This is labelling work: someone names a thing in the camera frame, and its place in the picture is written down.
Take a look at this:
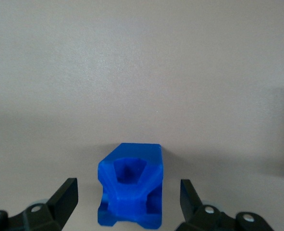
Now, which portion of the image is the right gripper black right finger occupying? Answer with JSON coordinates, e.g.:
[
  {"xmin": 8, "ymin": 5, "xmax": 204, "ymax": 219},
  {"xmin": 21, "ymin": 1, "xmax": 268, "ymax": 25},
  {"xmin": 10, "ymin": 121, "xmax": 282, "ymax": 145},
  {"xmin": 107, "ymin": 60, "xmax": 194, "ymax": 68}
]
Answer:
[{"xmin": 176, "ymin": 179, "xmax": 275, "ymax": 231}]

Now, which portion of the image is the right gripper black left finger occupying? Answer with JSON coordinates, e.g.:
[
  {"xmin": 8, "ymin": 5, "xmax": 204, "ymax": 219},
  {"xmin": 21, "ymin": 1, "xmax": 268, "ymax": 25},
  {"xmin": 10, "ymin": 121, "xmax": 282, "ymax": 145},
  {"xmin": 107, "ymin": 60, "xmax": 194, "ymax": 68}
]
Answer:
[{"xmin": 0, "ymin": 177, "xmax": 78, "ymax": 231}]

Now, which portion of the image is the blue plastic part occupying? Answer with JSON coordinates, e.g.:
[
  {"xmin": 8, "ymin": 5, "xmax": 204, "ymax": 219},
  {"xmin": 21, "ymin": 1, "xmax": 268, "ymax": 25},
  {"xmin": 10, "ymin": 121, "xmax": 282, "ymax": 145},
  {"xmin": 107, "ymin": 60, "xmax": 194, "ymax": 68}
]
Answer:
[{"xmin": 97, "ymin": 142, "xmax": 164, "ymax": 229}]

